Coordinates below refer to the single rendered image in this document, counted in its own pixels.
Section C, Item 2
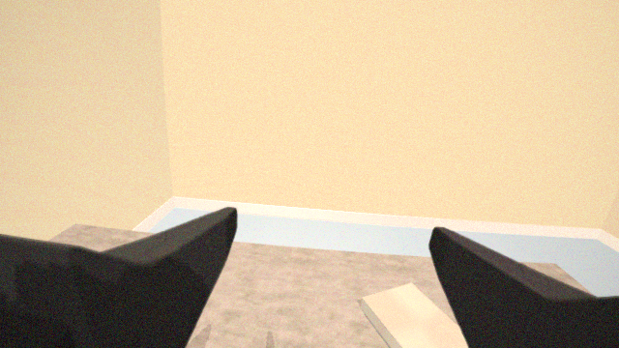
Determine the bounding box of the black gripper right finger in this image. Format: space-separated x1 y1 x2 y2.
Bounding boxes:
428 226 619 348

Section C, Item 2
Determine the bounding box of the beige flat rectangular block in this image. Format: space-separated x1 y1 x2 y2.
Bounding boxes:
361 283 468 348

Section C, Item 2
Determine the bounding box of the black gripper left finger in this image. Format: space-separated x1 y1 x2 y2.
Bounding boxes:
0 207 238 348

